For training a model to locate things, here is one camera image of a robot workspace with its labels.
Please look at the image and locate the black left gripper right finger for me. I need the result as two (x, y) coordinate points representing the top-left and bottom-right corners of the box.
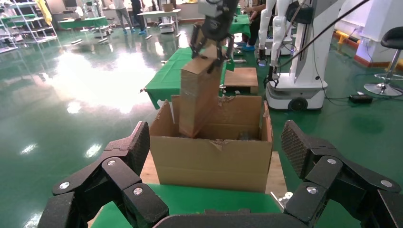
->
(281, 119), (403, 228)

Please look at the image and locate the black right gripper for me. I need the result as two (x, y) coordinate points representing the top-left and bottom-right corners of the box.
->
(190, 0), (238, 74)

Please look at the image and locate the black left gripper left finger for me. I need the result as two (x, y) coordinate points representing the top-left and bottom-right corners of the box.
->
(38, 121), (170, 228)

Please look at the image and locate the black idle robot gripper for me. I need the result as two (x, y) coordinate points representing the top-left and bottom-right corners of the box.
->
(257, 47), (269, 67)
(266, 65), (281, 88)

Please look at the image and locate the low brown wooden box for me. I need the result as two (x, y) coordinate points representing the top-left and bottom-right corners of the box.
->
(223, 66), (259, 95)

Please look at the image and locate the large open cardboard carton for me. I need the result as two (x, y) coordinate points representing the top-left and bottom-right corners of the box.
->
(148, 94), (274, 193)

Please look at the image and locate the person in dark trousers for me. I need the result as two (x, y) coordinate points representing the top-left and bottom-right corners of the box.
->
(237, 0), (262, 53)

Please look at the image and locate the white wheeled idle robot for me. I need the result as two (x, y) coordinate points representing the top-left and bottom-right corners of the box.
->
(266, 0), (346, 111)

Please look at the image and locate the green tablecloth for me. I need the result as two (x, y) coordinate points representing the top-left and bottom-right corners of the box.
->
(91, 184), (282, 228)
(143, 47), (235, 110)
(58, 16), (109, 30)
(229, 14), (251, 38)

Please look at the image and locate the white table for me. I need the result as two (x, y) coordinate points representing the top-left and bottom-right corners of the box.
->
(137, 9), (182, 30)

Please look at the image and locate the person in dark clothes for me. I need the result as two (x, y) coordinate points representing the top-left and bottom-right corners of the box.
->
(130, 0), (149, 35)

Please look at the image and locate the black power adapter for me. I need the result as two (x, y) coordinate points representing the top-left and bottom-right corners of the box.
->
(348, 94), (374, 104)

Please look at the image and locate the person in grey trousers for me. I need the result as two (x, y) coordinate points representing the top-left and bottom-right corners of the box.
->
(113, 0), (136, 35)

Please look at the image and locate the black bar stool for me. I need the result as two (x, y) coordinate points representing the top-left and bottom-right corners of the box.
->
(364, 26), (403, 97)

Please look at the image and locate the white standing fan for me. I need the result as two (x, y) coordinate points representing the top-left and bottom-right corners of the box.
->
(75, 5), (89, 33)

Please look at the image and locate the white metal shelf rack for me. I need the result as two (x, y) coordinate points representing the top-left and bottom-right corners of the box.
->
(0, 6), (18, 54)
(11, 0), (58, 44)

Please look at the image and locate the yellow hanging cloth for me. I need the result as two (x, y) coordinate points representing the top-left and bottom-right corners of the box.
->
(34, 0), (53, 27)

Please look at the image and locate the yellow floor guard rail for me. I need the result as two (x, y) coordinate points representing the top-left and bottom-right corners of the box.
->
(334, 29), (361, 45)

